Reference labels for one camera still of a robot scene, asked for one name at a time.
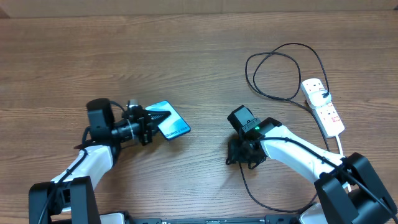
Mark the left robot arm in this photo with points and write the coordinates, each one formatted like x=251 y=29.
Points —
x=73 y=189

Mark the white power strip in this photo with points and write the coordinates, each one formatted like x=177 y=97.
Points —
x=329 y=120

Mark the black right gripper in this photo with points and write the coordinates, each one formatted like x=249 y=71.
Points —
x=237 y=157

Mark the Samsung Galaxy smartphone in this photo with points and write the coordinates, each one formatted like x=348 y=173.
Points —
x=174 y=125

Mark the white charger adapter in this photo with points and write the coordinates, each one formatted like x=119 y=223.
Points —
x=315 y=93

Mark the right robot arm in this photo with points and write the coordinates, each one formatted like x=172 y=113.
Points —
x=348 y=188

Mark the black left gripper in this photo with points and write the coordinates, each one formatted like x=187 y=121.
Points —
x=148 y=124

